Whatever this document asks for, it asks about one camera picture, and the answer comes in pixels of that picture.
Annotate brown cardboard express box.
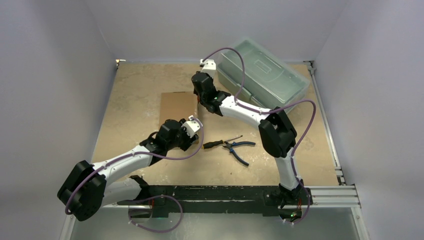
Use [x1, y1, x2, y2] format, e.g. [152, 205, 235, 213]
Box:
[158, 91, 198, 130]

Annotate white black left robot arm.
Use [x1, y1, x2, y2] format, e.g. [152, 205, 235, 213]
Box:
[57, 116, 204, 221]

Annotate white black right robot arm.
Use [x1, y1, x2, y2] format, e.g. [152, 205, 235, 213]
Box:
[191, 71, 301, 204]

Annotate yellow black screwdriver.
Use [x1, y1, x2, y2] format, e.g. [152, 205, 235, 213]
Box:
[202, 135, 243, 149]

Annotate translucent green plastic toolbox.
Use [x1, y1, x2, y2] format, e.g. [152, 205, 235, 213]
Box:
[217, 38, 310, 109]

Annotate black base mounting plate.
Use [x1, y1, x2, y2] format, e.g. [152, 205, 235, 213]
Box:
[118, 185, 313, 220]

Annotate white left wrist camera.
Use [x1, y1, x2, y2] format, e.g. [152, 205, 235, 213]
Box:
[182, 115, 203, 138]

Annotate blue handled pliers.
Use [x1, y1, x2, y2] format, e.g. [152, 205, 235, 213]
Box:
[222, 140, 257, 168]

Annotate aluminium frame rail right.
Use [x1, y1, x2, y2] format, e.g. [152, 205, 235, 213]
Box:
[303, 60, 347, 186]

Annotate aluminium frame rail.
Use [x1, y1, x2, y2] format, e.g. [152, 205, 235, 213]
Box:
[60, 186, 370, 240]
[303, 60, 347, 186]

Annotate aluminium front frame rail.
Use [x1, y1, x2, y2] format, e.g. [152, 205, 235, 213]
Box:
[60, 186, 370, 240]

